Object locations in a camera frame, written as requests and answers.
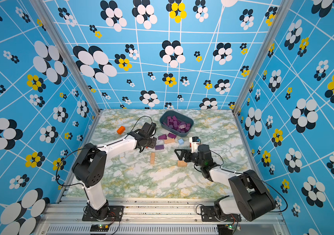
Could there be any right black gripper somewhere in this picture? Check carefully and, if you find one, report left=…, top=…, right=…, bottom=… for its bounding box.
left=175, top=148, right=205, bottom=169

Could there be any purple tall triangle brick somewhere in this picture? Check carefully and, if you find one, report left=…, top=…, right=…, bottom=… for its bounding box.
left=158, top=134, right=167, bottom=140

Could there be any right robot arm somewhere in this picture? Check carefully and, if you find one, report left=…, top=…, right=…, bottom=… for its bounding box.
left=174, top=145, right=276, bottom=222

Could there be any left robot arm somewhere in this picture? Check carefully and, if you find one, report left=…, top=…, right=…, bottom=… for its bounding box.
left=72, top=122, right=157, bottom=221

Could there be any purple brick beside bin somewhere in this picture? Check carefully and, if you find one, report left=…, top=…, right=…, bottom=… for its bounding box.
left=167, top=133, right=177, bottom=139

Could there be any dark teal storage bin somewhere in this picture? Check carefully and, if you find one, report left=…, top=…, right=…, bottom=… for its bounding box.
left=160, top=110, right=194, bottom=137

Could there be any natural wood large brick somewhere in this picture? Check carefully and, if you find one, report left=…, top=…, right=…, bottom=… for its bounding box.
left=177, top=160, right=187, bottom=167

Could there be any natural wood printed brick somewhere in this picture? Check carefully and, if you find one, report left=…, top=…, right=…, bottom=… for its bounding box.
left=164, top=139, right=175, bottom=144

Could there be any natural wood slanted brick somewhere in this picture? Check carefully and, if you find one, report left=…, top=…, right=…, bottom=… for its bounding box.
left=150, top=152, right=156, bottom=165

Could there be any orange brick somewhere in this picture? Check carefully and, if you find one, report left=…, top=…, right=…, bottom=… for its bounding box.
left=117, top=126, right=126, bottom=135

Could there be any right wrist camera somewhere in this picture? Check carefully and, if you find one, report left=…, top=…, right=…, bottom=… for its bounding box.
left=189, top=137, right=201, bottom=153

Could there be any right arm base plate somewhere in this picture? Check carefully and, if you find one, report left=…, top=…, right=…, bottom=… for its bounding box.
left=196, top=204, right=242, bottom=223

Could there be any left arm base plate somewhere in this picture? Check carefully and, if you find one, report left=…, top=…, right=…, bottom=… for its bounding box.
left=82, top=205, right=125, bottom=222

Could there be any aluminium front rail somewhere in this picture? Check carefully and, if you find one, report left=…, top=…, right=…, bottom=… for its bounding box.
left=35, top=196, right=290, bottom=235

